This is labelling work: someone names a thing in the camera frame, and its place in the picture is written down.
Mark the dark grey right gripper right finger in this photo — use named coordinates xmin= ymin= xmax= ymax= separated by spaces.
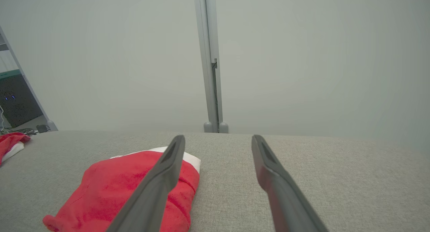
xmin=252 ymin=134 xmax=328 ymax=232

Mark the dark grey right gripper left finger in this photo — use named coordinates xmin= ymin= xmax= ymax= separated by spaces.
xmin=107 ymin=135 xmax=186 ymax=232

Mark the red and white jersey garment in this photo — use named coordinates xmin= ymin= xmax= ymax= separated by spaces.
xmin=43 ymin=146 xmax=201 ymax=232

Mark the small red white garment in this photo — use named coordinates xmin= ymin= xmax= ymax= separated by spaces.
xmin=0 ymin=132 xmax=31 ymax=166

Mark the grey fabric covered surface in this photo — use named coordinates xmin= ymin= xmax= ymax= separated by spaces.
xmin=0 ymin=130 xmax=430 ymax=232

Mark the black perforated computer case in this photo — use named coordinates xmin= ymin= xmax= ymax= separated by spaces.
xmin=0 ymin=70 xmax=43 ymax=128

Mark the bundle of thin cables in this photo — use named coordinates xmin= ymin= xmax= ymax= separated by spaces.
xmin=0 ymin=104 xmax=36 ymax=136

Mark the grey partition post with cable slot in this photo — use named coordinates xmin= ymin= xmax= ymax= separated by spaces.
xmin=193 ymin=0 xmax=229 ymax=133

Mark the grey slanted partition end post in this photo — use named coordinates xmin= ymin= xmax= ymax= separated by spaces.
xmin=0 ymin=25 xmax=58 ymax=131

